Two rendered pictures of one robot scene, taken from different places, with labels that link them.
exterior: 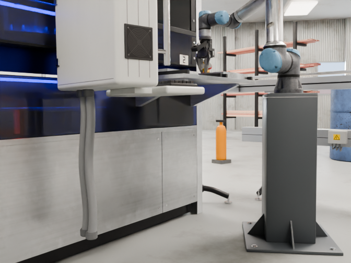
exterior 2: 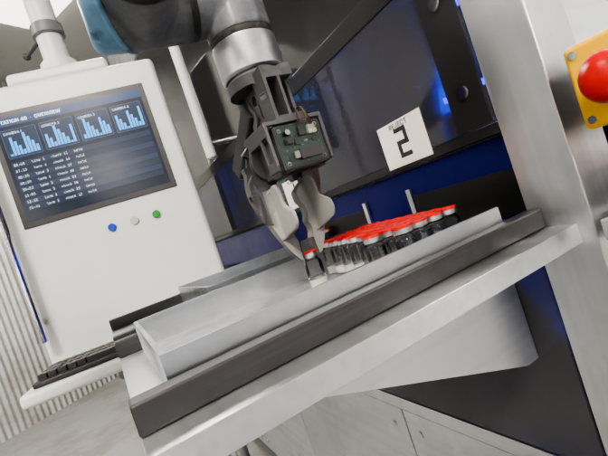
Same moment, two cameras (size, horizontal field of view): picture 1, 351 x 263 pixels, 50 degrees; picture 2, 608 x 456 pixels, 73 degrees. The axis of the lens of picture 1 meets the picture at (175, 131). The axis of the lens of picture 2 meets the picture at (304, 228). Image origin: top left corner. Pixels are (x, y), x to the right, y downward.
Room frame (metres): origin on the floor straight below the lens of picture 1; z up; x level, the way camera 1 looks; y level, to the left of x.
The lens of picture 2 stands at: (2.48, -0.62, 0.97)
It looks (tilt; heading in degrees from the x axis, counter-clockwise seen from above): 2 degrees down; 114
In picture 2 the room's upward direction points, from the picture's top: 19 degrees counter-clockwise
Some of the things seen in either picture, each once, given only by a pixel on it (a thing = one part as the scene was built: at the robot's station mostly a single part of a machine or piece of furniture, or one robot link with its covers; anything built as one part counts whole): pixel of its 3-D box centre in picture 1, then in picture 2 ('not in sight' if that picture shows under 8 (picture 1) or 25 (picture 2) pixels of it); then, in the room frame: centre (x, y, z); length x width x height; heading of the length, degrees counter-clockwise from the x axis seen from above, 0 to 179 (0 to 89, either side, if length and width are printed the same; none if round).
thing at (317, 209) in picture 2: (202, 66); (319, 211); (2.31, -0.17, 0.97); 0.06 x 0.03 x 0.09; 140
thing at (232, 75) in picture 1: (211, 77); (304, 284); (2.28, -0.22, 0.90); 0.34 x 0.26 x 0.04; 50
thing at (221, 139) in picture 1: (221, 141); not in sight; (4.82, -0.58, 0.28); 0.25 x 0.24 x 0.55; 84
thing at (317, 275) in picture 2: not in sight; (315, 270); (2.28, -0.17, 0.90); 0.02 x 0.02 x 0.04
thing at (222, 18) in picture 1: (220, 19); (137, 2); (2.23, -0.26, 1.23); 0.11 x 0.11 x 0.08; 44
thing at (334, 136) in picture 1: (337, 136); not in sight; (2.67, -1.15, 0.50); 0.12 x 0.05 x 0.09; 51
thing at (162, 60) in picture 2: not in sight; (169, 106); (1.58, 0.63, 1.51); 0.49 x 0.01 x 0.59; 141
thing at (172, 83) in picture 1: (153, 85); (132, 341); (1.64, 0.09, 0.82); 0.40 x 0.14 x 0.02; 40
